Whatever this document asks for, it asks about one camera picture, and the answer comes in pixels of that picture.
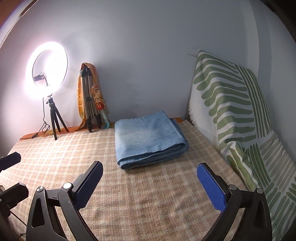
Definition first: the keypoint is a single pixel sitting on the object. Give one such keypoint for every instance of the small black tripod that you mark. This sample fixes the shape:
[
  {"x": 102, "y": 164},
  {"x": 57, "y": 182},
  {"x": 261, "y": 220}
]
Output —
[{"x": 55, "y": 117}]

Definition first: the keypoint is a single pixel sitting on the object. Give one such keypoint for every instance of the light blue denim pants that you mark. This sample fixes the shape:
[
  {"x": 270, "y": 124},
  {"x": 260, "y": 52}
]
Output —
[{"x": 148, "y": 140}]

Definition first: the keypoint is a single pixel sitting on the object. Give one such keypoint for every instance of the folded silver tripod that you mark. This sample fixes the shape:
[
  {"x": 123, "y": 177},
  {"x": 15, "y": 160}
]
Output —
[{"x": 88, "y": 101}]

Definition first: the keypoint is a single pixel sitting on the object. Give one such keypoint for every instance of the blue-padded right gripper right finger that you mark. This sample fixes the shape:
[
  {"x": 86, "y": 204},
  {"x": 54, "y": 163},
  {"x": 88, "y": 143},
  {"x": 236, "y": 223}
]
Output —
[{"x": 214, "y": 185}]

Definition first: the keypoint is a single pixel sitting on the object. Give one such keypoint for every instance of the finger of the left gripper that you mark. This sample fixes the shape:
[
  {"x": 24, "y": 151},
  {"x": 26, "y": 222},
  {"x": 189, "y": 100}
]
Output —
[{"x": 9, "y": 161}]

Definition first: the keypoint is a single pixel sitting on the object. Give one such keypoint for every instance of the bright ring light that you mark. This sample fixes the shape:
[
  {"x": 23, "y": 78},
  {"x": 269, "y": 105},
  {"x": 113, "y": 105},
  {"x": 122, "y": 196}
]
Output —
[{"x": 46, "y": 70}]

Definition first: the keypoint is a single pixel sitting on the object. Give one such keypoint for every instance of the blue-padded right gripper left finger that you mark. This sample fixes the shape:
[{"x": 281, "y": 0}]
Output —
[{"x": 85, "y": 184}]

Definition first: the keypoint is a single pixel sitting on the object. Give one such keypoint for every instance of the beige plaid bed cover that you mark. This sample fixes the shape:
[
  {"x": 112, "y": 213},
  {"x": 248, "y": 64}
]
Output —
[{"x": 164, "y": 201}]

